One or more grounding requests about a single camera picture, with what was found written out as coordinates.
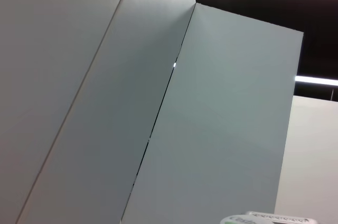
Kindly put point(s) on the clear green-label water bottle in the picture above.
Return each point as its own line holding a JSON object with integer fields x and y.
{"x": 264, "y": 218}

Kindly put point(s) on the ceiling strip light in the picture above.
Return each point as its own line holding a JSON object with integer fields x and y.
{"x": 317, "y": 80}

